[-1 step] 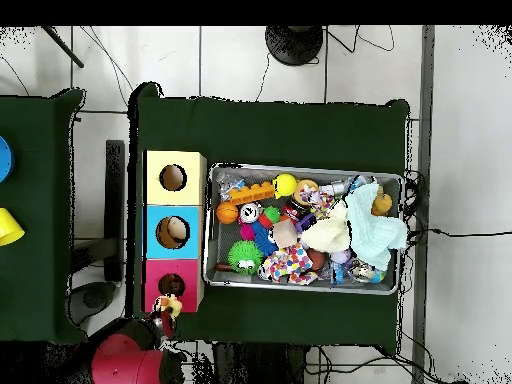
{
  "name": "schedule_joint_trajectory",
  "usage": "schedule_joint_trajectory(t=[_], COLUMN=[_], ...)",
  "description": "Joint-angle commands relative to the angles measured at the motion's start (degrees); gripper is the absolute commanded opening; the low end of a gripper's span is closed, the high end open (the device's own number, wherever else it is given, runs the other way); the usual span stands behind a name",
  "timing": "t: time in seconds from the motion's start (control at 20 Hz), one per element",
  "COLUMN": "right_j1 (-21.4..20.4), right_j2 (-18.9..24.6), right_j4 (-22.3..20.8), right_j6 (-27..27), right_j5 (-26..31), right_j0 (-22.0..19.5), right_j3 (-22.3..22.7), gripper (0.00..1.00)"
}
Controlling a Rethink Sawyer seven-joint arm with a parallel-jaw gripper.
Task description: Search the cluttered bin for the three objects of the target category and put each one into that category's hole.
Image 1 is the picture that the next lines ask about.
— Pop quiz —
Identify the mint green cloth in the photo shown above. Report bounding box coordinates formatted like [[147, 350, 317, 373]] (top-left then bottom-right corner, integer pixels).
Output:
[[344, 181, 409, 273]]

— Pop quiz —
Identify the wooden three-hole box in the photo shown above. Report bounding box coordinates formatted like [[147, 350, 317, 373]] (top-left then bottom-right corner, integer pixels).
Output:
[[142, 149, 208, 314]]

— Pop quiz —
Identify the silver mesh bin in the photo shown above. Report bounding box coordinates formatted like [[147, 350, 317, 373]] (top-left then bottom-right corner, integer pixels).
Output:
[[202, 162, 404, 296]]

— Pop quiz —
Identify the green spiky ball toy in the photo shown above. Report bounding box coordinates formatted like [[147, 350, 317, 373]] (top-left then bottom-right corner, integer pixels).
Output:
[[226, 239, 265, 276]]

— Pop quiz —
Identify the orange toy basketball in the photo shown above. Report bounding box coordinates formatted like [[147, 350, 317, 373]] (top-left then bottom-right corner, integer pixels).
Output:
[[215, 201, 240, 225]]

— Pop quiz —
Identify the polka dot cloth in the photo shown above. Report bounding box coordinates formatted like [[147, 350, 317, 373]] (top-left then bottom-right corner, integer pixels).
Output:
[[258, 242, 319, 286]]

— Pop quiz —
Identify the black upright panel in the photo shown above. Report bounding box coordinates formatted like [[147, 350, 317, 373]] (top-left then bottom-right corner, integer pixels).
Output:
[[103, 139, 126, 283]]

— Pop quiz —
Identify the beige cardboard block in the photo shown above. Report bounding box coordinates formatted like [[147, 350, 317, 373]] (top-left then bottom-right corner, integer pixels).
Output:
[[272, 218, 299, 249]]

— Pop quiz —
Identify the dark green side tablecloth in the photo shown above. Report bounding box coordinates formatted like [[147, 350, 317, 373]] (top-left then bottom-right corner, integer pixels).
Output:
[[0, 87, 90, 345]]

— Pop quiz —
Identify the orange toy block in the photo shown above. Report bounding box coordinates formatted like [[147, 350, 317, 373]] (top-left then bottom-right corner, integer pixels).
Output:
[[228, 181, 276, 206]]

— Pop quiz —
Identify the yellow ball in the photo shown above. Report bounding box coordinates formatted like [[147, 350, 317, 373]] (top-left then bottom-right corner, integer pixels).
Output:
[[273, 172, 299, 200]]

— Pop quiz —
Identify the cream white cloth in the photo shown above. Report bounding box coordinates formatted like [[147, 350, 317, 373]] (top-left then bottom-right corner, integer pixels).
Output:
[[299, 199, 352, 254]]

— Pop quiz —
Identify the yellow cup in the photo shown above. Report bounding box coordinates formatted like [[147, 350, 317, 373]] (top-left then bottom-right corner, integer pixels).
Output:
[[0, 207, 26, 248]]

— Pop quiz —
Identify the blue cup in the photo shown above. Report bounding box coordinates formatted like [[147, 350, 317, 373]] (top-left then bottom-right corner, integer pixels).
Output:
[[0, 135, 16, 184]]

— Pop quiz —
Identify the orange plush toy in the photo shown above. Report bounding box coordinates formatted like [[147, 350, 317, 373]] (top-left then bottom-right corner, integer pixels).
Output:
[[371, 192, 394, 217]]

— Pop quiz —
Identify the black rod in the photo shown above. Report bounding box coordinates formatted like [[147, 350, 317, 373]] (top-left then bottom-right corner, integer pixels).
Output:
[[41, 25, 85, 69]]

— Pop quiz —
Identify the black round stand base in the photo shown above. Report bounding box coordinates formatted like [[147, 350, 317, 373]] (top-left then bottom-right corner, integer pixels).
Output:
[[264, 25, 324, 67]]

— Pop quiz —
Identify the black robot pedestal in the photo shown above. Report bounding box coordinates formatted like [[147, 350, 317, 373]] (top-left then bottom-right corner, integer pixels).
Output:
[[211, 341, 313, 384]]

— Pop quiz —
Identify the black cable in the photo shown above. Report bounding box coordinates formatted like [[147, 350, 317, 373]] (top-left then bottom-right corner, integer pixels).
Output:
[[403, 227, 512, 238]]

